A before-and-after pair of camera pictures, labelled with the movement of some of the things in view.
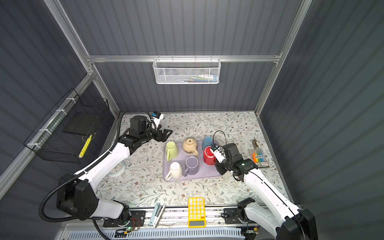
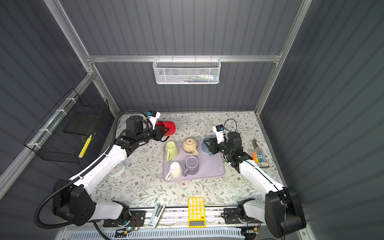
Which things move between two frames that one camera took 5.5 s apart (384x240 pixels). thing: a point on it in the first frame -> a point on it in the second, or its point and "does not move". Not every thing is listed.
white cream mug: [175, 172] does not move
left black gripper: [163, 138] does not move
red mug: [209, 158] -> [170, 124]
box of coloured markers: [258, 156] does not move
